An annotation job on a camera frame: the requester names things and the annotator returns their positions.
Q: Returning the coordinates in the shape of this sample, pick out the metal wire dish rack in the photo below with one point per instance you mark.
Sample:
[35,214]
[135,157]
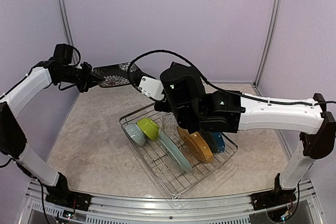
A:
[175,179]

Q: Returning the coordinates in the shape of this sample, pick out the right frame post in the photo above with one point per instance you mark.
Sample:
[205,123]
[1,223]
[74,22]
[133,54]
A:
[268,42]

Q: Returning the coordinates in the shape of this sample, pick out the left frame post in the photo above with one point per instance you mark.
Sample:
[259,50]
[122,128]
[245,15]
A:
[65,21]

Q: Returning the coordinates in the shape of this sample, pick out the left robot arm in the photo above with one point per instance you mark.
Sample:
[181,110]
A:
[13,139]

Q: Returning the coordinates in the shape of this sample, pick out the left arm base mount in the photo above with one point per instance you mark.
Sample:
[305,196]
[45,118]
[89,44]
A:
[61,195]

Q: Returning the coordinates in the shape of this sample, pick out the green bowl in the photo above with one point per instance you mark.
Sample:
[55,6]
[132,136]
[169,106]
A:
[149,128]

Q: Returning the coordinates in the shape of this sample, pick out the yellow polka dot plate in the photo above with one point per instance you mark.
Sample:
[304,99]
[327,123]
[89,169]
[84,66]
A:
[196,144]

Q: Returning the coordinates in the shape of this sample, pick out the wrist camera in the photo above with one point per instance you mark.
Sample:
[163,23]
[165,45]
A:
[64,52]
[151,88]

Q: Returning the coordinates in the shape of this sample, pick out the grey striped bowl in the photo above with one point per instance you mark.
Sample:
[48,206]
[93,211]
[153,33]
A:
[136,134]

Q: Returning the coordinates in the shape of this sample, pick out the light teal round plate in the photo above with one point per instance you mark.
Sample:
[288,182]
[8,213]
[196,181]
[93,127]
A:
[174,153]

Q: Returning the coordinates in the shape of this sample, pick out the aluminium front rail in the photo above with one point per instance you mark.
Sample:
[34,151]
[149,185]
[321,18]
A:
[117,209]

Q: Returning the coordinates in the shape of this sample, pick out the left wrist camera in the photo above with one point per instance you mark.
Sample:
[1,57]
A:
[64,52]

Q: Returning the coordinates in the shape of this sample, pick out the blue polka dot plate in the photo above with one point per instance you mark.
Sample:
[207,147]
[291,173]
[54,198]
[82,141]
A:
[219,142]

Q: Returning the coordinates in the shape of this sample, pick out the clear glass near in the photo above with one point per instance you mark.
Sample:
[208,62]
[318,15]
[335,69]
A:
[169,123]

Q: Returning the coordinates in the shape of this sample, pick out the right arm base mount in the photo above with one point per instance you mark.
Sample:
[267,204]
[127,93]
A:
[271,198]

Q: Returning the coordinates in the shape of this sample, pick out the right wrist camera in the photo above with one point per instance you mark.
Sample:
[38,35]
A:
[151,88]

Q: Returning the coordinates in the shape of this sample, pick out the frame post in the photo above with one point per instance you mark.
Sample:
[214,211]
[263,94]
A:
[65,21]
[268,42]

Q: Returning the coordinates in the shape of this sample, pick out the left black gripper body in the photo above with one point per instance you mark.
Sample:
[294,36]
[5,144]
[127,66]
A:
[84,77]

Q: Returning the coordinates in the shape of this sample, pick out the black floral square plate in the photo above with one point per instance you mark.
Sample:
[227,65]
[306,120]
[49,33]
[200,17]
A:
[116,75]

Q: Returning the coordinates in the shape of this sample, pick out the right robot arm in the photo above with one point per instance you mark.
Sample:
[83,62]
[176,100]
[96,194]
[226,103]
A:
[183,88]

